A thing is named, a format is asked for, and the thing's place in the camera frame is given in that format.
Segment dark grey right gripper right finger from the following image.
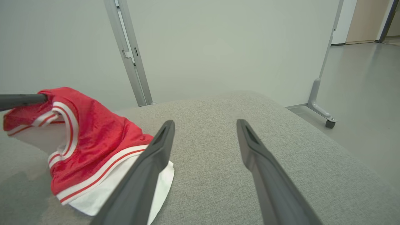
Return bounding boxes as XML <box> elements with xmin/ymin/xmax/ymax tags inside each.
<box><xmin>236</xmin><ymin>119</ymin><xmax>324</xmax><ymax>225</ymax></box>

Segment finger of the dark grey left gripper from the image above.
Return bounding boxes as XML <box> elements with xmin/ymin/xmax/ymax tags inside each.
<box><xmin>0</xmin><ymin>93</ymin><xmax>48</xmax><ymax>112</ymax></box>

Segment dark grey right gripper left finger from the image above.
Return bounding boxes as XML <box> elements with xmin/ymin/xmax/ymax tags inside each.
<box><xmin>90</xmin><ymin>120</ymin><xmax>176</xmax><ymax>225</ymax></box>

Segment red white shorts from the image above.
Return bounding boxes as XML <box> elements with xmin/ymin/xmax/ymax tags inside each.
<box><xmin>2</xmin><ymin>87</ymin><xmax>175</xmax><ymax>225</ymax></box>

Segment grey partition leg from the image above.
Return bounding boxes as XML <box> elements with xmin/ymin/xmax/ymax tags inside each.
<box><xmin>306</xmin><ymin>0</ymin><xmax>344</xmax><ymax>123</ymax></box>

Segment beige door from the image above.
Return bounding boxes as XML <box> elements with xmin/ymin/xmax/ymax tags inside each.
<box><xmin>345</xmin><ymin>0</ymin><xmax>391</xmax><ymax>44</ymax></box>

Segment grey metal partition post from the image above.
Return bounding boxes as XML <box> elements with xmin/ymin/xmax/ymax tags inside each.
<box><xmin>104</xmin><ymin>0</ymin><xmax>153</xmax><ymax>107</ymax></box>

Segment dark door frame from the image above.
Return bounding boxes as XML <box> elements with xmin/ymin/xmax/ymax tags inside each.
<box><xmin>379</xmin><ymin>0</ymin><xmax>400</xmax><ymax>43</ymax></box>

